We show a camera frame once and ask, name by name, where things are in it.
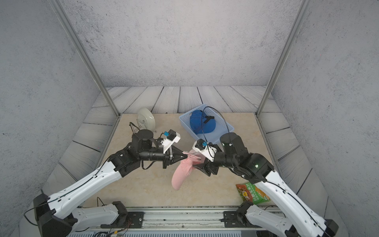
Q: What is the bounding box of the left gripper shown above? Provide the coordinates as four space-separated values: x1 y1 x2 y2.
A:
138 146 188 169

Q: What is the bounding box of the pink baseball cap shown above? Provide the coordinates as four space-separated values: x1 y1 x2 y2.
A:
171 152 205 190

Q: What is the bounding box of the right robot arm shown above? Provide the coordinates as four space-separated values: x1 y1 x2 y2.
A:
192 132 339 237

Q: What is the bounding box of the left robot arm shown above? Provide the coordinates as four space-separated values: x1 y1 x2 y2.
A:
32 129 187 237

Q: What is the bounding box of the blue baseball cap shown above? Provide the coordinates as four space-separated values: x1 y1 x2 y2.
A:
190 110 216 134

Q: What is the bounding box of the light blue plastic basket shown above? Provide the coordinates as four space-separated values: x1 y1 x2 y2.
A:
179 104 235 144

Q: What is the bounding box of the white plate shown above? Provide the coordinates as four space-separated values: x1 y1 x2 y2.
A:
137 108 156 131

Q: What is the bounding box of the green snack bag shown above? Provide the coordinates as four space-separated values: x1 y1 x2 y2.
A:
235 183 271 204

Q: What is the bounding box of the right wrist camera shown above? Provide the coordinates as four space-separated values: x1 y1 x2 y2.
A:
192 139 217 162

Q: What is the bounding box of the right camera cable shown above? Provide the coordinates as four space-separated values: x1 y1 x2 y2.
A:
200 106 232 149

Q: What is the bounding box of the wire plate rack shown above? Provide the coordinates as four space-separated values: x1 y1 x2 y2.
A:
129 119 156 133

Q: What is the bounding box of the aluminium mounting rail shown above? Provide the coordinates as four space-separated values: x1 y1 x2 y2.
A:
53 206 314 237

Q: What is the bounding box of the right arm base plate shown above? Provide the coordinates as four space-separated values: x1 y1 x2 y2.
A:
221 211 260 228

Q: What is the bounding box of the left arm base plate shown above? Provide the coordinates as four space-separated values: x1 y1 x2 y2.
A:
100 211 145 229

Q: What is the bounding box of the right frame post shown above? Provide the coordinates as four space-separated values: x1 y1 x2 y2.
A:
256 0 311 118

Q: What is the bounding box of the frame post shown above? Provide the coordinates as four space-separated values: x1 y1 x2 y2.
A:
48 0 121 118
256 0 311 118

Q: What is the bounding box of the left frame post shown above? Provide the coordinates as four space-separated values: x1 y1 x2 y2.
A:
48 0 121 118

